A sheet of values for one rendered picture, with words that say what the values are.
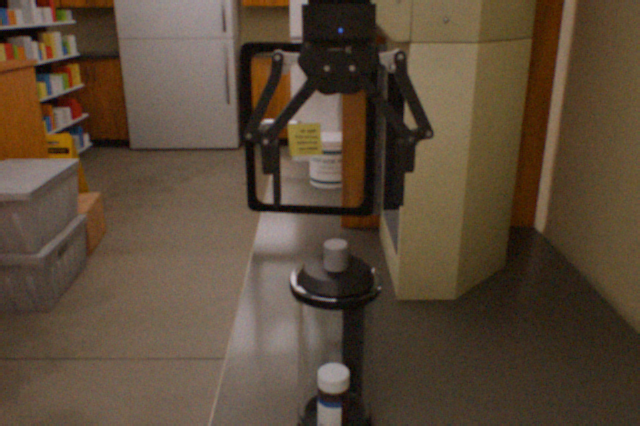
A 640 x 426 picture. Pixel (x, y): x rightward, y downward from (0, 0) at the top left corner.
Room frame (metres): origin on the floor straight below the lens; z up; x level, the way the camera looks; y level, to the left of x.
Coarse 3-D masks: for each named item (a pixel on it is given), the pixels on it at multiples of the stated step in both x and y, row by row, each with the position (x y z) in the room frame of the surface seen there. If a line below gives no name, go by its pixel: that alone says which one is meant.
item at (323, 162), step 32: (256, 64) 1.29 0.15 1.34; (256, 96) 1.29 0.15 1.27; (288, 96) 1.28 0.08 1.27; (320, 96) 1.27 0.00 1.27; (352, 96) 1.26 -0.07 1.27; (288, 128) 1.28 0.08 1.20; (320, 128) 1.27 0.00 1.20; (352, 128) 1.26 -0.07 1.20; (256, 160) 1.29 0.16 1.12; (288, 160) 1.28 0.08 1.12; (320, 160) 1.27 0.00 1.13; (352, 160) 1.26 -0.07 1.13; (256, 192) 1.29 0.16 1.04; (288, 192) 1.28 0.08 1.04; (320, 192) 1.27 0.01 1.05; (352, 192) 1.26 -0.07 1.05
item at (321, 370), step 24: (312, 312) 0.56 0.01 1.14; (336, 312) 0.55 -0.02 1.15; (360, 312) 0.56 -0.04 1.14; (312, 336) 0.56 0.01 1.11; (336, 336) 0.55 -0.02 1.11; (360, 336) 0.56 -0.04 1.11; (312, 360) 0.56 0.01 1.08; (336, 360) 0.55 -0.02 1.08; (360, 360) 0.56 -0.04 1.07; (312, 384) 0.56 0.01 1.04; (336, 384) 0.55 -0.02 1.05; (360, 384) 0.56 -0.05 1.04; (312, 408) 0.56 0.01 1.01; (336, 408) 0.55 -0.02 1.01; (360, 408) 0.56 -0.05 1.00
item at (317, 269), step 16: (336, 240) 0.61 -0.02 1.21; (320, 256) 0.63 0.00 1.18; (336, 256) 0.58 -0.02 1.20; (352, 256) 0.62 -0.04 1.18; (304, 272) 0.59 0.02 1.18; (320, 272) 0.58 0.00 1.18; (336, 272) 0.58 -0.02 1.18; (352, 272) 0.58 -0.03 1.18; (368, 272) 0.59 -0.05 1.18; (320, 288) 0.56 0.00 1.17; (336, 288) 0.56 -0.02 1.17; (352, 288) 0.56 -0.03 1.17
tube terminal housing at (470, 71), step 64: (448, 0) 0.95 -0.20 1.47; (512, 0) 1.02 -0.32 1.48; (448, 64) 0.95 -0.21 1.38; (512, 64) 1.04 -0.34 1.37; (384, 128) 1.24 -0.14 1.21; (448, 128) 0.95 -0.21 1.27; (512, 128) 1.06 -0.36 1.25; (448, 192) 0.95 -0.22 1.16; (512, 192) 1.08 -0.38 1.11; (448, 256) 0.95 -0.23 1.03
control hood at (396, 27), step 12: (372, 0) 0.94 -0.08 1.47; (384, 0) 0.94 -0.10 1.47; (396, 0) 0.94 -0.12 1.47; (408, 0) 0.94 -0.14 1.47; (384, 12) 0.94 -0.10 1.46; (396, 12) 0.94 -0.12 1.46; (408, 12) 0.94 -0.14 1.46; (384, 24) 0.94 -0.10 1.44; (396, 24) 0.94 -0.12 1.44; (408, 24) 0.94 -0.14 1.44; (384, 36) 1.06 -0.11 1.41; (396, 36) 0.94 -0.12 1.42; (408, 36) 0.94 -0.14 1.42
